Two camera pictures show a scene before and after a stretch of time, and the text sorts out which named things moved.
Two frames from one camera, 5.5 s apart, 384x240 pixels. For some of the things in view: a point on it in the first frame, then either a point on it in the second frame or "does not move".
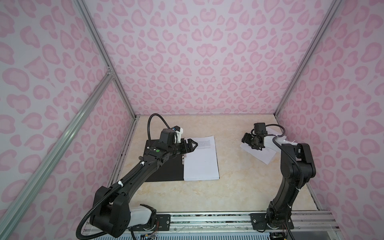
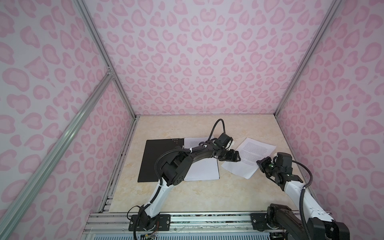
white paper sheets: x=273 y=142 -> x=250 y=151
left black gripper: x=184 y=149 -> x=231 y=157
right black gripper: x=246 y=138 -> x=262 y=163
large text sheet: x=202 y=163 does not move
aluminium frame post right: x=335 y=5 does not move
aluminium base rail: x=321 y=221 does not move
